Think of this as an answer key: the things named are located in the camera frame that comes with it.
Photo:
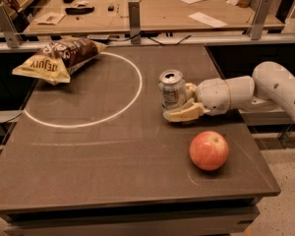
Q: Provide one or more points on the black tool on back table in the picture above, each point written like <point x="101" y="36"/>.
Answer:
<point x="79" y="10"/>

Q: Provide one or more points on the small black block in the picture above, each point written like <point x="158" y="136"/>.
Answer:
<point x="110" y="8"/>

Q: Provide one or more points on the white paper sheet near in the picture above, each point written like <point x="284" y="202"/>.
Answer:
<point x="207" y="20"/>

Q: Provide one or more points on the red apple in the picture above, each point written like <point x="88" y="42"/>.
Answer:
<point x="209" y="150"/>

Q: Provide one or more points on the tan envelope on table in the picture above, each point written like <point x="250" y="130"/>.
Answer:
<point x="50" y="19"/>

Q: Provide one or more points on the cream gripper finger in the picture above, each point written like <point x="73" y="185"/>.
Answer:
<point x="190" y="111"/>
<point x="190" y="90"/>

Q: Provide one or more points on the left metal bracket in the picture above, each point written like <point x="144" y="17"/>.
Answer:
<point x="12" y="38"/>

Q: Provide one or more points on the metal bracket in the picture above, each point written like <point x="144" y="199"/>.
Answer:
<point x="256" y="29"/>
<point x="12" y="38"/>
<point x="134" y="21"/>

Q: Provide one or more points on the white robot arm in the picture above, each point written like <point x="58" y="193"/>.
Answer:
<point x="269" y="86"/>

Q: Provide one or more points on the middle metal bracket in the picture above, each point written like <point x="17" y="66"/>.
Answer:
<point x="134" y="21"/>

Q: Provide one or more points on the right metal bracket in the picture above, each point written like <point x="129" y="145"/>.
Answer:
<point x="256" y="29"/>

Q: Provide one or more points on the brown yellow chip bag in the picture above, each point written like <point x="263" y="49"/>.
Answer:
<point x="59" y="59"/>

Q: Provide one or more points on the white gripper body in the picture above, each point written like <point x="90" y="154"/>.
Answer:
<point x="213" y="95"/>

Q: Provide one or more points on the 7up soda can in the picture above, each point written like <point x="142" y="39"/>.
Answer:
<point x="172" y="89"/>

